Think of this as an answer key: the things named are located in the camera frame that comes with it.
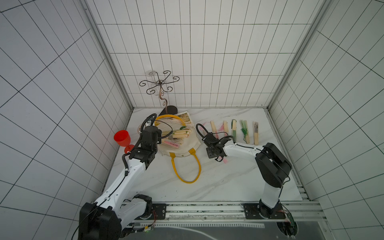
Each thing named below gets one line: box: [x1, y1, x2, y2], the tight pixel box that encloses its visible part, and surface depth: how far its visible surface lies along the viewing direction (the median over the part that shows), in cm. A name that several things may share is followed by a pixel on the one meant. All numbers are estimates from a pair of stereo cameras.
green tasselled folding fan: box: [240, 120, 250, 144], surface depth 107 cm
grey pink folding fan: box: [252, 121, 259, 146], surface depth 106 cm
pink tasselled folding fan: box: [219, 120, 229, 137], surface depth 109 cm
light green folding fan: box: [231, 119, 237, 143], surface depth 109 cm
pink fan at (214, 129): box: [210, 120, 219, 140], surface depth 111 cm
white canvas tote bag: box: [155, 115, 201, 183], surface depth 93 cm
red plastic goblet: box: [114, 130, 135, 154], surface depth 85 cm
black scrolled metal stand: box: [139, 70, 180, 117], surface depth 94 cm
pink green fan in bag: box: [163, 137, 184, 148], surface depth 97 cm
